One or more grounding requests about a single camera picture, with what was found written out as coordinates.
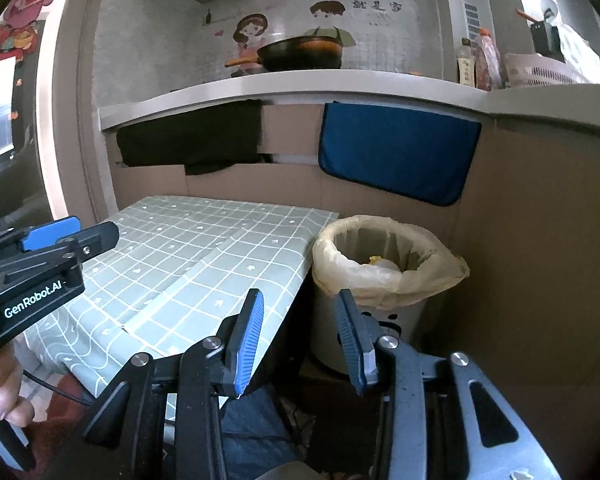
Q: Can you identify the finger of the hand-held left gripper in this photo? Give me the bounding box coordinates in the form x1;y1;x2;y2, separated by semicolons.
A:
0;222;120;274
0;216;81;261

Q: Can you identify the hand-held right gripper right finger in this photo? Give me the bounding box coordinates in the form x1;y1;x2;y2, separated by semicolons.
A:
335;288;563;480

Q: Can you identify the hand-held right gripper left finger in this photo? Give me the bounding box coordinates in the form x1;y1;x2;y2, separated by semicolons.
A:
55;288;265;480

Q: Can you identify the white trash bin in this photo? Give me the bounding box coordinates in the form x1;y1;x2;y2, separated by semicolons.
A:
307;285;426;377

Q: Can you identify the person's left hand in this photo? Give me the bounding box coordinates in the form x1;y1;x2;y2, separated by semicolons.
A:
0;339;36;427

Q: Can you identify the person's dark trouser leg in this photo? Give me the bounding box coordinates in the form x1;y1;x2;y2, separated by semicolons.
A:
220;385;306;480

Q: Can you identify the grey checked tablecloth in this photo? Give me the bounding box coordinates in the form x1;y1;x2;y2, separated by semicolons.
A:
22;196;339;408

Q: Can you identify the glass door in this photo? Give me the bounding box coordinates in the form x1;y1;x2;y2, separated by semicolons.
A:
0;55;51;241

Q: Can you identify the black cloth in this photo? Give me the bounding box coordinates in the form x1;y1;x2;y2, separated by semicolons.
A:
116;99;264;177

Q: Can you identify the blue towel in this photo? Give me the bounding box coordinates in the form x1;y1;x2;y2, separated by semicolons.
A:
318;101;482;207

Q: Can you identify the brown cardboard panel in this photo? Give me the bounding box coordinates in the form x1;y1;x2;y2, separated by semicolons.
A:
110;102;600;461

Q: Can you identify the red festive window sticker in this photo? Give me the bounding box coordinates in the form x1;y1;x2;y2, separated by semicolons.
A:
0;0;66;63

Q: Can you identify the grey kitchen countertop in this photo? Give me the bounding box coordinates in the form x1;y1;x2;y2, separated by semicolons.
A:
99;70;600;133

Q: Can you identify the sauce bottle with yellow label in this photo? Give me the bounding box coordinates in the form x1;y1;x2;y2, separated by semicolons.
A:
457;38;479;86

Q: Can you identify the pink plastic basket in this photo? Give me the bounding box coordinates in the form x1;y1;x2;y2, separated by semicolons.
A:
504;52;596;90

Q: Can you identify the black utensil holder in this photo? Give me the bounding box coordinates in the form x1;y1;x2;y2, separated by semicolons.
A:
515;8;564;64

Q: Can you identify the white hanging cloth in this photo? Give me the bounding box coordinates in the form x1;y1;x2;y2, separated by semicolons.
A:
555;15;600;84

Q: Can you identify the black cable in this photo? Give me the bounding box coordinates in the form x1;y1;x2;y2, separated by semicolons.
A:
22;370;99;407

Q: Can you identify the black wok with wooden handle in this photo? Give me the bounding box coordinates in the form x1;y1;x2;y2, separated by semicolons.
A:
225;36;343;72

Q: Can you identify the cartoon wall sticker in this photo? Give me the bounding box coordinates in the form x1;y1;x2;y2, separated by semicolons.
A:
225;0;406;72

